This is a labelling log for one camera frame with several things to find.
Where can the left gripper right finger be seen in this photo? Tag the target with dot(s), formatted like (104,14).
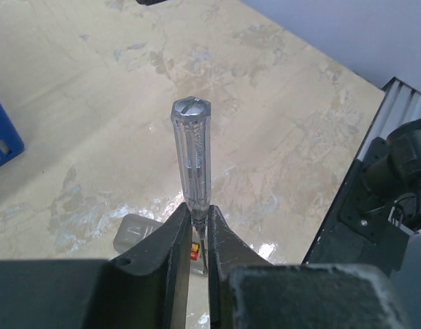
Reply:
(246,291)

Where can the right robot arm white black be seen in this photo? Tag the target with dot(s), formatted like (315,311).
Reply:
(395,179)

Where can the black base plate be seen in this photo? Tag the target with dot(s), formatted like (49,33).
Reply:
(386,235)

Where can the blue plastic basket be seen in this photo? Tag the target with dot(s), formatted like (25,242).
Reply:
(11,143)

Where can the small screwdriver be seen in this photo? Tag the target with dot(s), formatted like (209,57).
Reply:
(191,119)

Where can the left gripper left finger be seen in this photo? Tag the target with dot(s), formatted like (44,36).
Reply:
(144,287)

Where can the white grey remote control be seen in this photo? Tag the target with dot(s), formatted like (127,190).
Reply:
(134,228)

